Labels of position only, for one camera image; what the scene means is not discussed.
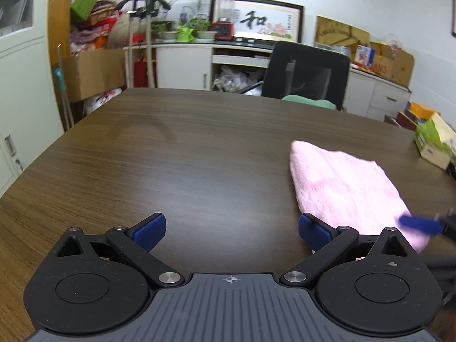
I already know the red base blender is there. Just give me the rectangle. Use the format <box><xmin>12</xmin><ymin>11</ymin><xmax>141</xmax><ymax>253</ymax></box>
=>
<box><xmin>209</xmin><ymin>0</ymin><xmax>236</xmax><ymax>41</ymax></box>

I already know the green tissue box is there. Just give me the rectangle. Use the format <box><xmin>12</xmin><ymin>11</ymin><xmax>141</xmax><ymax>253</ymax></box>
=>
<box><xmin>414</xmin><ymin>113</ymin><xmax>455</xmax><ymax>170</ymax></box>

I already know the potted green plant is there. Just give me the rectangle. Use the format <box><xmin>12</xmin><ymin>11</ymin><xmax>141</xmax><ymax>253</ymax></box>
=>
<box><xmin>150</xmin><ymin>0</ymin><xmax>209</xmax><ymax>40</ymax></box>

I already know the black mesh office chair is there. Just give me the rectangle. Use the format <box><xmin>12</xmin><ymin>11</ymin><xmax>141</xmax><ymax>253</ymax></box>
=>
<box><xmin>242</xmin><ymin>40</ymin><xmax>352</xmax><ymax>111</ymax></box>

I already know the green plush cushion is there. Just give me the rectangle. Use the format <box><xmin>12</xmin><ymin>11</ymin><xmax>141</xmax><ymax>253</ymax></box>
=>
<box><xmin>282</xmin><ymin>94</ymin><xmax>337</xmax><ymax>110</ymax></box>

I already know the large cardboard box on floor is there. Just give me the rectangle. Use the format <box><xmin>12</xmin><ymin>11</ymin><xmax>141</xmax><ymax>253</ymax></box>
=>
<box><xmin>63</xmin><ymin>49</ymin><xmax>126</xmax><ymax>103</ymax></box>

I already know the orange flat box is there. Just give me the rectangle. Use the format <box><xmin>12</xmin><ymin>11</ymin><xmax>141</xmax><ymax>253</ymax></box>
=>
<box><xmin>409</xmin><ymin>102</ymin><xmax>441</xmax><ymax>120</ymax></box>

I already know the brown cardboard box on cabinet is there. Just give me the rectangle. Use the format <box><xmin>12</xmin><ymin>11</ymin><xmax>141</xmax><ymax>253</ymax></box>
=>
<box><xmin>370</xmin><ymin>42</ymin><xmax>415</xmax><ymax>87</ymax></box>

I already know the framed calligraphy picture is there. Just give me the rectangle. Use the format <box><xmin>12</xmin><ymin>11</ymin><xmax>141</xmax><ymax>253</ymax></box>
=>
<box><xmin>230</xmin><ymin>0</ymin><xmax>304</xmax><ymax>42</ymax></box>

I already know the white low cabinet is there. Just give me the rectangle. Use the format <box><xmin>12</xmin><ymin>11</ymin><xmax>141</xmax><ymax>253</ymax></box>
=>
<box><xmin>122</xmin><ymin>40</ymin><xmax>413</xmax><ymax>122</ymax></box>

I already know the pink fluffy towel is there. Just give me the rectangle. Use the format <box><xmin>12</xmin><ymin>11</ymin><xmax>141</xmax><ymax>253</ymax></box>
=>
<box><xmin>290</xmin><ymin>141</ymin><xmax>431</xmax><ymax>253</ymax></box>

